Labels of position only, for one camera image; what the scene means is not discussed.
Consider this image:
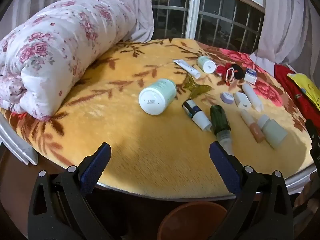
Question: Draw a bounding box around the small mint green jar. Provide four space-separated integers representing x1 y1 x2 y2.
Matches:
197 56 217 74

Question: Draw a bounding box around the red cloth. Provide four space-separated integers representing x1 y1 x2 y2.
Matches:
274 64 320 130

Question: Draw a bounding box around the white bed frame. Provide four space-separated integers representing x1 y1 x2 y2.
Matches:
0 116 39 165

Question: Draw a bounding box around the white rectangular bottle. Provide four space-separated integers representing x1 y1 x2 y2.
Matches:
233 92 252 110

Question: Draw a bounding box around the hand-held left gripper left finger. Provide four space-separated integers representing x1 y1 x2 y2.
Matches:
27 142 113 240

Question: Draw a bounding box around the peach cosmetic bottle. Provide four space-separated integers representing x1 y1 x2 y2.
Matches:
240 110 265 143

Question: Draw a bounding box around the grey green white-capped bottle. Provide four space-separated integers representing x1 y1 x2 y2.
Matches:
257 114 288 149

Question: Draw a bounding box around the small purple round container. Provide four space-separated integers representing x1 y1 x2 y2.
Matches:
220 92 235 104

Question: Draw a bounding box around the olive green hair clip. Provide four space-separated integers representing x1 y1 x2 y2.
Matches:
183 76 212 99

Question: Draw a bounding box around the large mint green jar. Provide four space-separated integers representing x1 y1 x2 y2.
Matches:
138 79 177 116

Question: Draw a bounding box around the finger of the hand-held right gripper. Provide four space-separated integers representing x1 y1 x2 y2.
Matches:
305 119 320 170

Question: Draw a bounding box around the yellow bag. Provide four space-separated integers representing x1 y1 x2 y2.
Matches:
287 73 320 110

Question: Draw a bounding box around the white barred window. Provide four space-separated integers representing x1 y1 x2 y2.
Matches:
149 0 267 54

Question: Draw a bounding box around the dark blue white bottle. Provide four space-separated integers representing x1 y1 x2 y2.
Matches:
182 99 212 132

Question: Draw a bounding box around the small white blue box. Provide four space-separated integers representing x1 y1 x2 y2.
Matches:
244 68 258 85

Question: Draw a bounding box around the brown plastic bucket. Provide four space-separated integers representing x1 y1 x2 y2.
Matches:
157 201 228 240

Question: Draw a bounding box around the yellow floral blanket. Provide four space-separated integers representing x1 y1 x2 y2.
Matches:
0 38 313 202

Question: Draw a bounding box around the white slim tube bottle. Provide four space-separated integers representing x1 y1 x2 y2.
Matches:
241 83 264 112

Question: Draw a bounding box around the white squeeze tube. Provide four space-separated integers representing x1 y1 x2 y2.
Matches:
173 59 201 78

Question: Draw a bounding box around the rolled floral quilt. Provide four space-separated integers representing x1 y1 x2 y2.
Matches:
0 0 138 122

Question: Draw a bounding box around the black round pad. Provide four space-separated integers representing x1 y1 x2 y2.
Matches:
229 64 246 80

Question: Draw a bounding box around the dark green bottle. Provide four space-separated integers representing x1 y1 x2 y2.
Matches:
209 104 234 155

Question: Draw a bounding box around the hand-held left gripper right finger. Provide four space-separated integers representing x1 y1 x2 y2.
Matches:
209 141 294 240

